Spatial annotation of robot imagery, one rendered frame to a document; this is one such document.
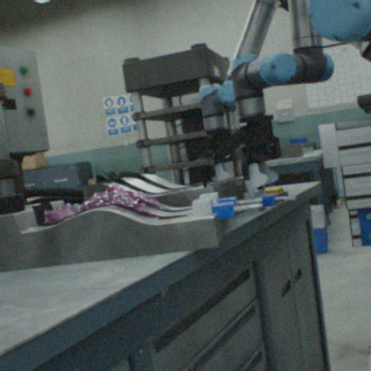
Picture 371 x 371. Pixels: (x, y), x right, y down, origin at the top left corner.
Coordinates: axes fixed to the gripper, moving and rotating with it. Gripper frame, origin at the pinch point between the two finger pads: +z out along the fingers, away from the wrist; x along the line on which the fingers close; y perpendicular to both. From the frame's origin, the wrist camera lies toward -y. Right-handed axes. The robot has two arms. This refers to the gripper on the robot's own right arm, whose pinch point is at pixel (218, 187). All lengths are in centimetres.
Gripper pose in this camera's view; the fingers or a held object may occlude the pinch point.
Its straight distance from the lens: 186.7
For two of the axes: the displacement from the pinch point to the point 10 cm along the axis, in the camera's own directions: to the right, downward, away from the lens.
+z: 1.5, 9.9, 0.5
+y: 9.4, -1.3, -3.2
